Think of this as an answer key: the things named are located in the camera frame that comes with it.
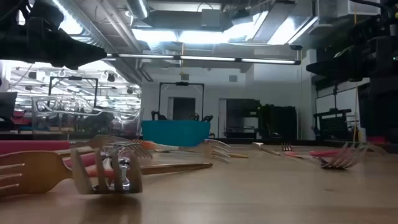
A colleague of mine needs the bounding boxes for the large silver ceiling duct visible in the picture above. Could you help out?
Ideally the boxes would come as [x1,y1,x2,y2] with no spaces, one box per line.
[248,0,320,47]

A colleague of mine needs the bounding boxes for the gold fork tines foreground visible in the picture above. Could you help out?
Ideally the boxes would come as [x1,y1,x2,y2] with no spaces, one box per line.
[70,147,144,195]

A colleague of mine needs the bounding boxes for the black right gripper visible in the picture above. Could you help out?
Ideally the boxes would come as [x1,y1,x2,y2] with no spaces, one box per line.
[306,39,379,82]

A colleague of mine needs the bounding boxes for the teal plastic bin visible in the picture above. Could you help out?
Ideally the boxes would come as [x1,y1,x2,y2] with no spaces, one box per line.
[141,119,211,147]

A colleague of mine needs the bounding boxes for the dark monitor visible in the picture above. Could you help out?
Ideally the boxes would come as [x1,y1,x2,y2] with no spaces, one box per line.
[0,91,18,121]

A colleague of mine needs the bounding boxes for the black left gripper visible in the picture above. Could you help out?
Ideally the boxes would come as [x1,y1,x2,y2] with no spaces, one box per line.
[0,26,108,71]

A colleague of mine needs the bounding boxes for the hanging linear ceiling light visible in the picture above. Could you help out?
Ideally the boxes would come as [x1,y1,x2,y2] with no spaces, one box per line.
[102,52,302,66]

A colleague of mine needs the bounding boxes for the whiteboard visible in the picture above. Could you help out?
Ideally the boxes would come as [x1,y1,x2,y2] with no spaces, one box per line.
[315,86,361,125]

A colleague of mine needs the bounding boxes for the grey ceiling box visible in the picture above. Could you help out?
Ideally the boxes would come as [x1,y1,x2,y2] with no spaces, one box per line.
[200,8,224,30]

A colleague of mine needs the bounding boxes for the white ceiling unit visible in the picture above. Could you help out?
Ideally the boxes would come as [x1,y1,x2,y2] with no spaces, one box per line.
[317,0,382,19]

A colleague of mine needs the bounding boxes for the black gantry frame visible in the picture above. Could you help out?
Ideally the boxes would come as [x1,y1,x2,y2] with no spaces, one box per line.
[158,82,205,121]
[48,76,100,108]

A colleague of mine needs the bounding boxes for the dark door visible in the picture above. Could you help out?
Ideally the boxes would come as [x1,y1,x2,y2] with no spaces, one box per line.
[172,97,197,121]

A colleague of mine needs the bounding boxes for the black wire rack cart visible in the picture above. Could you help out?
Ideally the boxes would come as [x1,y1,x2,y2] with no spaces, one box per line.
[312,108,353,141]

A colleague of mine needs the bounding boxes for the black cabinet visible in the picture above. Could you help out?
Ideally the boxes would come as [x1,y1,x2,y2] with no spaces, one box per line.
[259,105,299,140]

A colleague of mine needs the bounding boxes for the black shelving unit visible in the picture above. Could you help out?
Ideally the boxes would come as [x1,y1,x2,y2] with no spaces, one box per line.
[225,98,261,139]

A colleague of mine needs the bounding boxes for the red box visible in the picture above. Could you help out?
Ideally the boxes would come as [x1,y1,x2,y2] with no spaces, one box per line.
[366,136,389,145]

